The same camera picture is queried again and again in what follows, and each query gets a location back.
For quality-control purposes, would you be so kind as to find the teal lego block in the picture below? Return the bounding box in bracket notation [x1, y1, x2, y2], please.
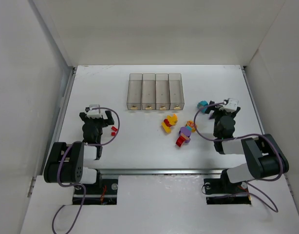
[197, 100, 208, 109]

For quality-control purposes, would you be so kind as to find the red purple lego stack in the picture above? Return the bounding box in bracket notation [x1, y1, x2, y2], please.
[176, 126, 192, 148]

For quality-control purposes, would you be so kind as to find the yellow lego stack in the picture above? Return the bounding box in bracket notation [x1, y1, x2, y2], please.
[161, 114, 178, 134]

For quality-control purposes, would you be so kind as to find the yellow round patterned lego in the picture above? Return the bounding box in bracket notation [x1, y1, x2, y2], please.
[186, 120, 196, 133]

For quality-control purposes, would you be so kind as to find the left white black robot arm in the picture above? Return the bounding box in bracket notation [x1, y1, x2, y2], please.
[43, 107, 114, 185]

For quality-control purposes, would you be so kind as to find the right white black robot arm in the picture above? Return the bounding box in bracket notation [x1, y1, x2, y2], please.
[204, 100, 289, 195]

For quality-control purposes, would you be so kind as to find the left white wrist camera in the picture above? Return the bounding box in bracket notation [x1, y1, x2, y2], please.
[85, 104, 102, 119]

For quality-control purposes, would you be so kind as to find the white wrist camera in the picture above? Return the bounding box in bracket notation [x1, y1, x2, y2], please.
[219, 98, 239, 113]
[85, 104, 102, 119]

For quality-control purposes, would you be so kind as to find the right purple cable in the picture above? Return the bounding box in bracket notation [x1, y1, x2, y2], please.
[193, 102, 286, 213]

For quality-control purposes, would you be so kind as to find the purple cable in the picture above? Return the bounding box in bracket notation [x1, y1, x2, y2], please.
[51, 107, 120, 234]
[193, 102, 286, 213]

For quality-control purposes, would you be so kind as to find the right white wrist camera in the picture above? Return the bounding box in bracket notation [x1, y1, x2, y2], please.
[219, 98, 239, 113]

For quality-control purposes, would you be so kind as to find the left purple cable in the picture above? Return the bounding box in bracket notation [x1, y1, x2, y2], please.
[51, 107, 120, 234]

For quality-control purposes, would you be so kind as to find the metal rail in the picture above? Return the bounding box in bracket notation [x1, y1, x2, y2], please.
[46, 168, 278, 176]

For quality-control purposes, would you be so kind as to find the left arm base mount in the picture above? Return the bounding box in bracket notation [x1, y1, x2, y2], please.
[80, 168, 118, 205]

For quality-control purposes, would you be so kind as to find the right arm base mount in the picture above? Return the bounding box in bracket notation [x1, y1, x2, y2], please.
[202, 169, 251, 205]

